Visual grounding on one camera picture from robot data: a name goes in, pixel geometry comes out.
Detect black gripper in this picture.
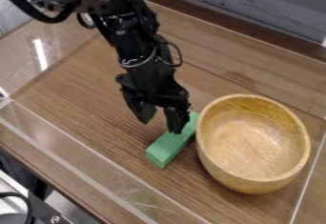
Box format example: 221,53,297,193
116,51,189,134

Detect green rectangular block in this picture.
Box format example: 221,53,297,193
145,112,198,169

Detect clear acrylic front wall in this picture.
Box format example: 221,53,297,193
0,99,211,224

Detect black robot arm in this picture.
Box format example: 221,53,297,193
29,0,189,133

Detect black metal table frame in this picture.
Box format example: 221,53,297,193
0,150,73,224

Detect brown wooden bowl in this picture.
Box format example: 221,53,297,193
196,94,311,194

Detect black cable lower left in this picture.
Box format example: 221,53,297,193
0,191,34,224

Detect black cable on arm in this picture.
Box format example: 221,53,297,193
0,0,81,25

